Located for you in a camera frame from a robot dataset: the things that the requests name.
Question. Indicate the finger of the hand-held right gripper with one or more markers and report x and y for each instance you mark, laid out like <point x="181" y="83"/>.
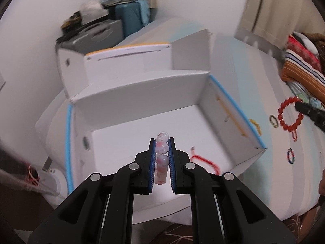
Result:
<point x="310" y="112"/>

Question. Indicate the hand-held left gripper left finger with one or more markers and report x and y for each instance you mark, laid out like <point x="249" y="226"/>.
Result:
<point x="151" y="165"/>

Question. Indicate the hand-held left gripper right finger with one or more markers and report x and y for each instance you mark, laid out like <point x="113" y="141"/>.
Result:
<point x="173" y="165"/>

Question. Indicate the white cardboard box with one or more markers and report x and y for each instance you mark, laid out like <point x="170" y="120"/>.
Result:
<point x="157" y="106"/>

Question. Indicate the striped folded blanket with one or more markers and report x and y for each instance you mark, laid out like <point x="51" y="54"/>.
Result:
<point x="303" y="58"/>

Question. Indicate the beige curtain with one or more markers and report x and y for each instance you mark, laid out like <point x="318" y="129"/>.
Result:
<point x="281" y="12"/>

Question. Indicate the white hair dryer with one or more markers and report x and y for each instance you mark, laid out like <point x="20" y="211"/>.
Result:
<point x="47" y="180"/>

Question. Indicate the grey suitcase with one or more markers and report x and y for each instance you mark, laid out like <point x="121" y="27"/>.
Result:
<point x="88" y="34"/>

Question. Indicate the blue suitcase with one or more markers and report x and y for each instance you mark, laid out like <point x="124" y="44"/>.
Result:
<point x="130" y="14"/>

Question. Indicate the pile of clothes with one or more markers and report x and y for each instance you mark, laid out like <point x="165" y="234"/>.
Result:
<point x="101" y="3"/>

